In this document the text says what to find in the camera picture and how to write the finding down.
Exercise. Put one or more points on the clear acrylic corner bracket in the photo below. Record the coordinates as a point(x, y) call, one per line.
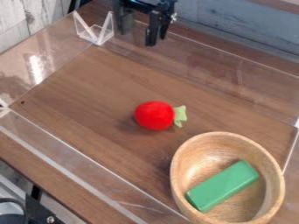
point(96, 34)

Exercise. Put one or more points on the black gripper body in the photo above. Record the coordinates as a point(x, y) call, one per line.
point(124, 7)

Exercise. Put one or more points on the clear acrylic front wall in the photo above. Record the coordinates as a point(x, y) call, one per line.
point(93, 192)

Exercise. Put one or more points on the clear acrylic wall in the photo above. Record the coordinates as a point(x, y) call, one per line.
point(250, 77)
point(93, 192)

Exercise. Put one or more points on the red plush tomato toy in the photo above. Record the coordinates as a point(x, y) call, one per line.
point(157, 115)

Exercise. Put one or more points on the wooden bowl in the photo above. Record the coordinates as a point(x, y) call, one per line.
point(203, 156)

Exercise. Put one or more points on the clear acrylic back wall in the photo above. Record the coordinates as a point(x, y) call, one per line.
point(250, 77)

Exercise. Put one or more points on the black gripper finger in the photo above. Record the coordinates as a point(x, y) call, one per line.
point(157, 27)
point(124, 20)

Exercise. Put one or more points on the black clamp with screw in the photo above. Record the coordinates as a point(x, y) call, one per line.
point(39, 214)

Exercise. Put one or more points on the green rectangular block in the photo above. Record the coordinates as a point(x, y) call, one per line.
point(221, 186)

